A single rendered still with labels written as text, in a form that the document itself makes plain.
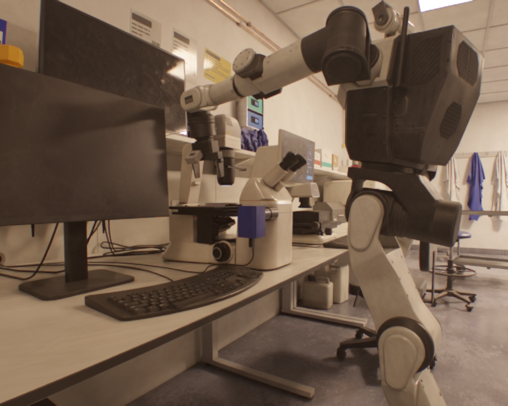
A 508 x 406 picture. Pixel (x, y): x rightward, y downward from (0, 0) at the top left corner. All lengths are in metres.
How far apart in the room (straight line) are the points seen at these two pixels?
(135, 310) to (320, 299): 2.45
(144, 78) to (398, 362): 1.42
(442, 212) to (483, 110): 6.16
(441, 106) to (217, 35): 1.94
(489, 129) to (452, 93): 6.08
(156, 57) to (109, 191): 0.89
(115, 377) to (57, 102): 1.25
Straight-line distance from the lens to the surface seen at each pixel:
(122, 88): 1.48
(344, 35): 0.76
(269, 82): 0.88
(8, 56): 1.22
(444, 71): 0.81
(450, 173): 6.70
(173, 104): 1.65
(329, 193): 3.44
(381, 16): 1.00
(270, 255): 1.04
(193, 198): 1.33
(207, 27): 2.45
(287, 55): 0.84
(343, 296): 3.24
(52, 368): 0.54
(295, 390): 1.80
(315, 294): 3.01
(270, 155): 1.76
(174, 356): 1.96
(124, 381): 1.78
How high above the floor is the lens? 0.98
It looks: 1 degrees down
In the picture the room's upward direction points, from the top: straight up
